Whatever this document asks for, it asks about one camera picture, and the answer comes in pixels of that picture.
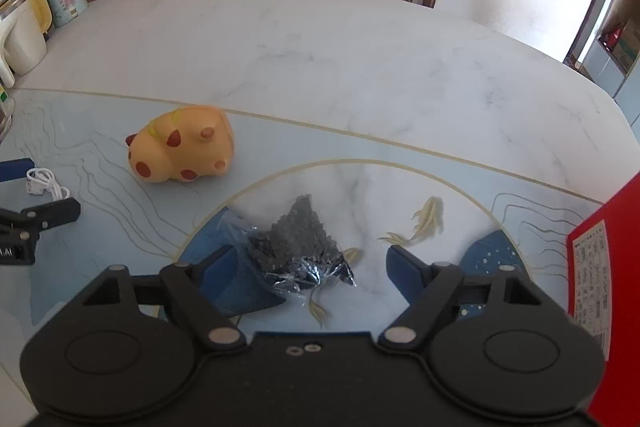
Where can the clear bag of black beads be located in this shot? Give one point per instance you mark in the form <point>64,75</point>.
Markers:
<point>295,237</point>

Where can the cardboard carton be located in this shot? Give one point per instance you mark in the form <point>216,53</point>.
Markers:
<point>627,47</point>

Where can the white electric kettle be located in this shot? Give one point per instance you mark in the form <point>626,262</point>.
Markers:
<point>22,37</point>

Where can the yellow spotted rubber toy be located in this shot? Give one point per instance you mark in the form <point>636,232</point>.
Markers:
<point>185,142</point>

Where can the red bag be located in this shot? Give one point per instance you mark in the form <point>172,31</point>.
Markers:
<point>611,38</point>

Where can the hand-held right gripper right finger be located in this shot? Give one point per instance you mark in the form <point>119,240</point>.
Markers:
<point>407,269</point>

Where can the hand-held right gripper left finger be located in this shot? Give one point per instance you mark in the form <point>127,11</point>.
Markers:
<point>220,277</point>

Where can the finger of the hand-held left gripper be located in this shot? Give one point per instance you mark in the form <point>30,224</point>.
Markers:
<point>55,213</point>
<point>15,170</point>

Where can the red cardboard box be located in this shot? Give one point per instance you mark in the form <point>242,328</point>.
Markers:
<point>615,287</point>

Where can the blue fish print table mat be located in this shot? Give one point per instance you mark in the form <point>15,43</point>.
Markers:
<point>100,217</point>

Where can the grey hallway cabinet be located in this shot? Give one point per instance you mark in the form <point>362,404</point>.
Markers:
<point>620,77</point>

